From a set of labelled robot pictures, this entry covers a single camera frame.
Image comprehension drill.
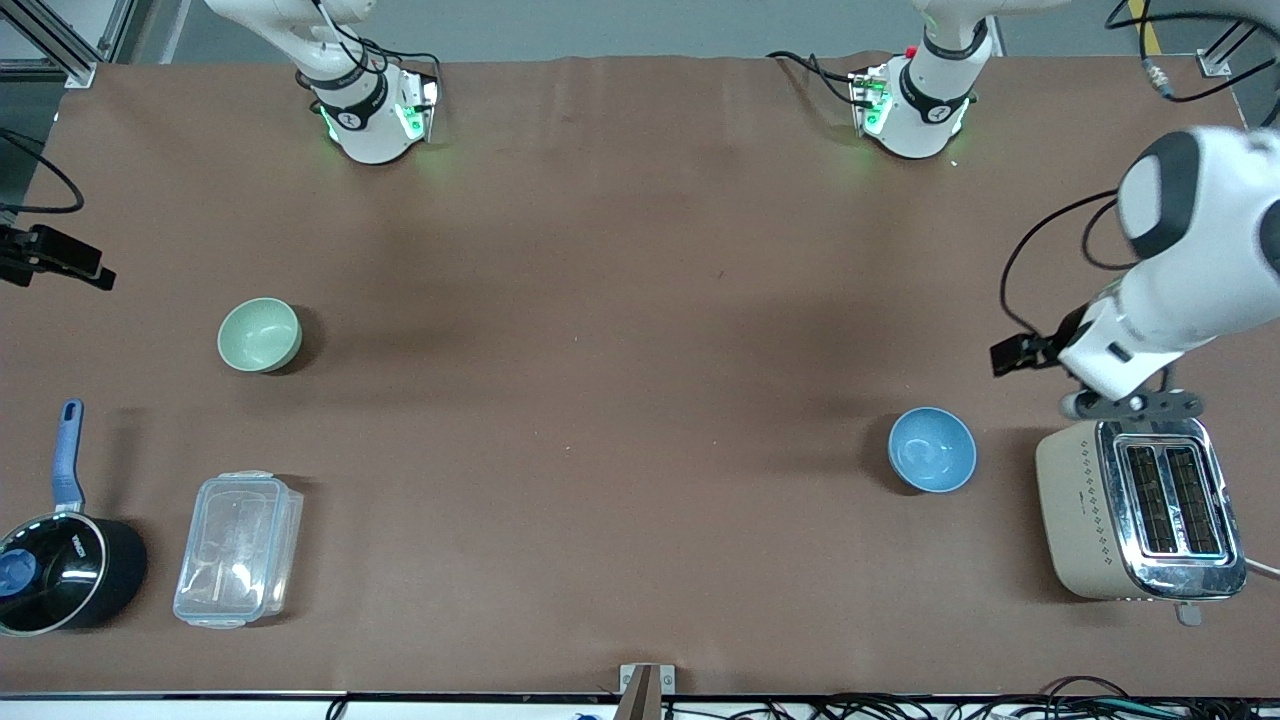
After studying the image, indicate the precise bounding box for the aluminium frame profile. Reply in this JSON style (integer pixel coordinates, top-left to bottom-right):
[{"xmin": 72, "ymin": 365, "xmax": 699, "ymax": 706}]
[
  {"xmin": 1198, "ymin": 0, "xmax": 1280, "ymax": 79},
  {"xmin": 0, "ymin": 0, "xmax": 136, "ymax": 91}
]

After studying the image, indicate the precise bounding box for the brown table mat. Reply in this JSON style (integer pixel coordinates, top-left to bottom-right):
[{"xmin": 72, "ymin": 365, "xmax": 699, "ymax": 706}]
[{"xmin": 0, "ymin": 52, "xmax": 1280, "ymax": 698}]

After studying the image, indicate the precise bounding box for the beige and chrome toaster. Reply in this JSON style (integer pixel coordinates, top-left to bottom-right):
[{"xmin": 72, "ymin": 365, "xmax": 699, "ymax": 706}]
[{"xmin": 1035, "ymin": 408, "xmax": 1249, "ymax": 627}]

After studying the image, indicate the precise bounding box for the black base cable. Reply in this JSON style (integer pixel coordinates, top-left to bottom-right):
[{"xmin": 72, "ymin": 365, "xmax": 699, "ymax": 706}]
[
  {"xmin": 767, "ymin": 50, "xmax": 869, "ymax": 107},
  {"xmin": 310, "ymin": 0, "xmax": 443, "ymax": 86}
]

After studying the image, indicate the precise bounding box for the metal table edge bracket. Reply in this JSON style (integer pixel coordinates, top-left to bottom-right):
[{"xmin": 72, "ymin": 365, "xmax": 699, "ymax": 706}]
[{"xmin": 618, "ymin": 663, "xmax": 677, "ymax": 720}]

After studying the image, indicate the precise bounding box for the black saucepan with blue handle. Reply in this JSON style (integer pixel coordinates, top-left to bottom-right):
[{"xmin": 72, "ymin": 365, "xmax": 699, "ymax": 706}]
[{"xmin": 0, "ymin": 400, "xmax": 149, "ymax": 638}]

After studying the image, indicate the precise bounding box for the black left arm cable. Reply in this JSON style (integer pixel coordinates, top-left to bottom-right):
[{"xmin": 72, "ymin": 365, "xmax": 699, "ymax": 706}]
[{"xmin": 1000, "ymin": 188, "xmax": 1143, "ymax": 348}]

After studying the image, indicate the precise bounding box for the base connector bracket green light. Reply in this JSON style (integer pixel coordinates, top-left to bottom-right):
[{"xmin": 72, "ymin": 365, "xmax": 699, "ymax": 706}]
[
  {"xmin": 396, "ymin": 74, "xmax": 442, "ymax": 144},
  {"xmin": 848, "ymin": 66, "xmax": 893, "ymax": 138}
]

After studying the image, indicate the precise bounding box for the green bowl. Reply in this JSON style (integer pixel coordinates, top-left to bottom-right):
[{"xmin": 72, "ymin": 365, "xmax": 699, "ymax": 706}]
[{"xmin": 217, "ymin": 297, "xmax": 303, "ymax": 375}]

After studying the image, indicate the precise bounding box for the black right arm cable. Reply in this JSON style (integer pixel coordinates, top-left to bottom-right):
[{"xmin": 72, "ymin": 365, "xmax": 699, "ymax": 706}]
[{"xmin": 0, "ymin": 128, "xmax": 86, "ymax": 217}]

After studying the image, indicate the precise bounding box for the black cable with silver connector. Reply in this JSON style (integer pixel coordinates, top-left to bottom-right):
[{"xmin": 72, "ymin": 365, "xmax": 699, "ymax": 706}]
[{"xmin": 1104, "ymin": 0, "xmax": 1280, "ymax": 104}]

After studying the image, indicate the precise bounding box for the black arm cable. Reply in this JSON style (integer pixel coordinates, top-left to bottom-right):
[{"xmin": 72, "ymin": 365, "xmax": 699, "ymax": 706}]
[
  {"xmin": 1000, "ymin": 188, "xmax": 1143, "ymax": 348},
  {"xmin": 0, "ymin": 128, "xmax": 86, "ymax": 217}
]

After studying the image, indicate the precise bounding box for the blue bowl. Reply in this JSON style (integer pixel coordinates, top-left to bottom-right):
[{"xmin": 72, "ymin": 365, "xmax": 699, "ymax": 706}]
[{"xmin": 888, "ymin": 406, "xmax": 978, "ymax": 495}]

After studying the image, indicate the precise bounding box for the clear plastic lidded container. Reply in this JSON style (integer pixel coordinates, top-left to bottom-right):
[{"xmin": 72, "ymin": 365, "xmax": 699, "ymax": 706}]
[{"xmin": 173, "ymin": 470, "xmax": 305, "ymax": 631}]

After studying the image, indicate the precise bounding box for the glass lid with blue knob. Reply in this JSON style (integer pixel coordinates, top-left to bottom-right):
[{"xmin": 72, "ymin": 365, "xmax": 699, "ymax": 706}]
[{"xmin": 0, "ymin": 513, "xmax": 107, "ymax": 633}]

